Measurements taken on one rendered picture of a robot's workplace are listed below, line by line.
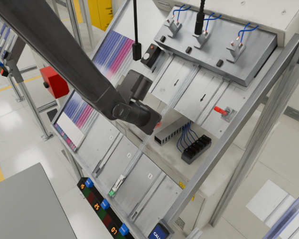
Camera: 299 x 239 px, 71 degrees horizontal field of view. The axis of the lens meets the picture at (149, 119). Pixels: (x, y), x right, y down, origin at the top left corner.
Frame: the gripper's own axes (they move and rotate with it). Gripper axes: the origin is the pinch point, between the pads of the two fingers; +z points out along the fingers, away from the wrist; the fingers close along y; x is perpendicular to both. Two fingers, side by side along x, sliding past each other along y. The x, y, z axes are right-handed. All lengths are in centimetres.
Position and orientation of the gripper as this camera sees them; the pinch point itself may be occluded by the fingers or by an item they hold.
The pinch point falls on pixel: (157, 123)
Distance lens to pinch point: 68.0
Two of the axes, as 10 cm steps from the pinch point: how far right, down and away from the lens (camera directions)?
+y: -6.8, -5.0, 5.4
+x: -5.3, 8.4, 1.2
